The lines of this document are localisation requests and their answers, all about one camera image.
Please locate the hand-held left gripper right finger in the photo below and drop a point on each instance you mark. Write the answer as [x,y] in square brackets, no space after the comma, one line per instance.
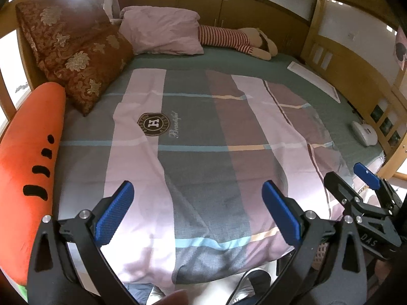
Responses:
[281,214]

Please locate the orange carrot plush pillow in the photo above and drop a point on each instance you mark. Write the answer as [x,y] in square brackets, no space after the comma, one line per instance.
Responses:
[28,152]

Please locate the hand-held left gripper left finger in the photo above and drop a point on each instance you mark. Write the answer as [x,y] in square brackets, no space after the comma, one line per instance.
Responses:
[116,213]

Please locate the white cloth bundle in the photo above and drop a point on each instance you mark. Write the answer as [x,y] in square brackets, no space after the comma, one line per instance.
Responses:
[111,9]

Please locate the striped plush doll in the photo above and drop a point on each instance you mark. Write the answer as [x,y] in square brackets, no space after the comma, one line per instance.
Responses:
[229,38]

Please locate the small dark framed picture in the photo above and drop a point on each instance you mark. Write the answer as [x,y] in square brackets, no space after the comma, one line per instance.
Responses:
[394,138]
[376,113]
[386,126]

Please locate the white plastic device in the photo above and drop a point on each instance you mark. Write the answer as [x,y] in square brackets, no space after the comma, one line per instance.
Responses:
[364,133]

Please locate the person's left leg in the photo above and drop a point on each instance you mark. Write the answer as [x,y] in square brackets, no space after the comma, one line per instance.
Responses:
[143,294]

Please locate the white mesh bin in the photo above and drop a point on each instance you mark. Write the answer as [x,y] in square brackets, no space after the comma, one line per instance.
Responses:
[319,254]

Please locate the wooden bed frame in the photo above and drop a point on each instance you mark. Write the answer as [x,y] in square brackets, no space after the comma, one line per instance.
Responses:
[346,54]

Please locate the pink pillow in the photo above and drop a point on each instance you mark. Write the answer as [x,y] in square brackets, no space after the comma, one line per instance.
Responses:
[162,30]

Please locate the plaid blanket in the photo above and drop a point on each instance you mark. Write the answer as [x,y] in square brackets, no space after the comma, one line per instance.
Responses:
[197,165]

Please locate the white flat panel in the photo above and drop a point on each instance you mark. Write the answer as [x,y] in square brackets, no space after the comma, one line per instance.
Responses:
[314,81]

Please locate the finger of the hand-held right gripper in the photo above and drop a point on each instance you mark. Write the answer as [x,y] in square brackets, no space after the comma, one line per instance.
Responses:
[367,176]
[345,197]

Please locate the person's left hand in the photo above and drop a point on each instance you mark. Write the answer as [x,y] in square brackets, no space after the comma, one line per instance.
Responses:
[170,299]

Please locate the brown floral cushion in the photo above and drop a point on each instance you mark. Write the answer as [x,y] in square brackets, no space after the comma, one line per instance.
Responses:
[79,54]

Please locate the green bed sheet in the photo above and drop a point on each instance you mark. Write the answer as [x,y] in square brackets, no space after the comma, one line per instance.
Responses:
[241,63]

